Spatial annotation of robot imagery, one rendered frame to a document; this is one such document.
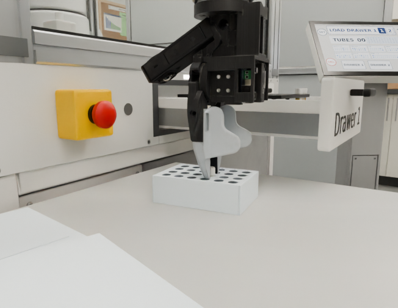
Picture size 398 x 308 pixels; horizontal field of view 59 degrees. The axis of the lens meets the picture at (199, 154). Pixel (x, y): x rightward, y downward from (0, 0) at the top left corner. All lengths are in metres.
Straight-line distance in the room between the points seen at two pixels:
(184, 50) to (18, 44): 0.22
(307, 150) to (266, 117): 1.86
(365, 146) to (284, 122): 1.15
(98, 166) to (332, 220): 0.38
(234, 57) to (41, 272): 0.29
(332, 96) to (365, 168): 1.21
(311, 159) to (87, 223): 2.13
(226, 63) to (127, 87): 0.28
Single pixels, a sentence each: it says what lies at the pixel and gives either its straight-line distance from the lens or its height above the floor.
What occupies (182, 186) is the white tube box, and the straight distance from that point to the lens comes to 0.46.
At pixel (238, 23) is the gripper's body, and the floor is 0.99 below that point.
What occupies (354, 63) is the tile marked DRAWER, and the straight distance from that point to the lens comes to 1.59.
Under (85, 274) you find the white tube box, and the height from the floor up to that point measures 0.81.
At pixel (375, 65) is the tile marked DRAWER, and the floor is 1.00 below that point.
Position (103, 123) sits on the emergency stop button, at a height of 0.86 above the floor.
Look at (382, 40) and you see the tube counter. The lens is 1.75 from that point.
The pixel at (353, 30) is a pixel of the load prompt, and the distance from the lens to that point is 1.74.
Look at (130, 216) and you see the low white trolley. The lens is 0.44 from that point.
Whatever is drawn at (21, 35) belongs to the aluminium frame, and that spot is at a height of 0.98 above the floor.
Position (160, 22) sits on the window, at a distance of 0.77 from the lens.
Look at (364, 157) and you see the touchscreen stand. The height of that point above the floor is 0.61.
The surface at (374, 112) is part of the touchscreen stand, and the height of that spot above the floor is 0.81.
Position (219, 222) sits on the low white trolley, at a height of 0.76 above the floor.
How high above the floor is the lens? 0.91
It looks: 11 degrees down
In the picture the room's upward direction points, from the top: straight up
